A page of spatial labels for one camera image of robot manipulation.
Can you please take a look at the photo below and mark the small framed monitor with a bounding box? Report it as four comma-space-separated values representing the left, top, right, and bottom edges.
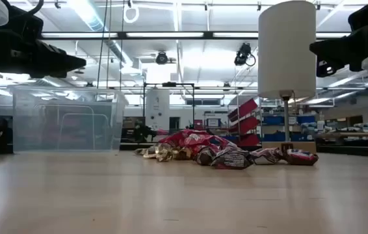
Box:
205, 117, 222, 129

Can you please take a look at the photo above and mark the white shade wooden base lamp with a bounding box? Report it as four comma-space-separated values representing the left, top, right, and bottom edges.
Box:
257, 0, 317, 155

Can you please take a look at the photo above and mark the white column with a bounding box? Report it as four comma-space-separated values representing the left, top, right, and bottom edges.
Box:
144, 88, 171, 131

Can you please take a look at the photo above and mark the wooden workbench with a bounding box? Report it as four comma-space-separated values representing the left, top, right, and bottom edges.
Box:
315, 122, 368, 147

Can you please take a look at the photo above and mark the black overhead light bar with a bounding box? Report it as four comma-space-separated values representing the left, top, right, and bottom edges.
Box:
40, 31, 351, 41

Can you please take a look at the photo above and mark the black left wrist camera cable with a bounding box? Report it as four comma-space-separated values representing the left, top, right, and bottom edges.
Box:
26, 0, 45, 16

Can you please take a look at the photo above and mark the blue storage bin shelf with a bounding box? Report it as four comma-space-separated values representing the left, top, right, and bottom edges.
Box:
261, 114, 317, 142

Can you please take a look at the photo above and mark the black metal stand frame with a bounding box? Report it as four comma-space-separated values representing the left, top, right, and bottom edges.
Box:
142, 81, 196, 131

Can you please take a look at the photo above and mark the brown Snickers mini bar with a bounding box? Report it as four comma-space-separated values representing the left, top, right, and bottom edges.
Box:
210, 148, 253, 170
196, 146, 219, 166
250, 148, 283, 165
283, 148, 319, 166

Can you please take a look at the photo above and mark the silver ceiling duct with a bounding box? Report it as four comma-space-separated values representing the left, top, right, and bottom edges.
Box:
66, 0, 136, 66

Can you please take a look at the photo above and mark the black hanging camera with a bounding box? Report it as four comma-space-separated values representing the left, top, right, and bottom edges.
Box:
234, 42, 257, 68
155, 51, 169, 65

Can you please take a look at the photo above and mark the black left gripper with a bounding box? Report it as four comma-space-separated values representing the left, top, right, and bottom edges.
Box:
0, 5, 87, 79

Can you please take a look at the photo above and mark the black hanging cable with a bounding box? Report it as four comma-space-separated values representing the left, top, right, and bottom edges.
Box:
118, 0, 126, 92
96, 0, 109, 89

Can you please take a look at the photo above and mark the white cable ring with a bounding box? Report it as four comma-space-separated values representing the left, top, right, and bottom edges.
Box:
123, 3, 140, 24

